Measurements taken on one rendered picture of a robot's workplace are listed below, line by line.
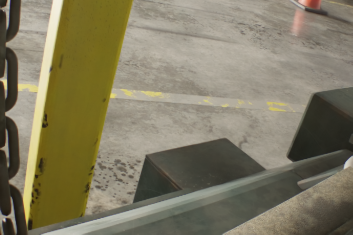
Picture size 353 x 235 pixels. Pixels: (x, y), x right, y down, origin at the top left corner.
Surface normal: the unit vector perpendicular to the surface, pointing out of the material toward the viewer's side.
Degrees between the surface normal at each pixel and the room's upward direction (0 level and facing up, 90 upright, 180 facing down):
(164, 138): 0
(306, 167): 6
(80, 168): 90
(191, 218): 0
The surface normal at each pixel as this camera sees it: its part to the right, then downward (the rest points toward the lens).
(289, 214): 0.17, -0.85
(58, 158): 0.33, 0.49
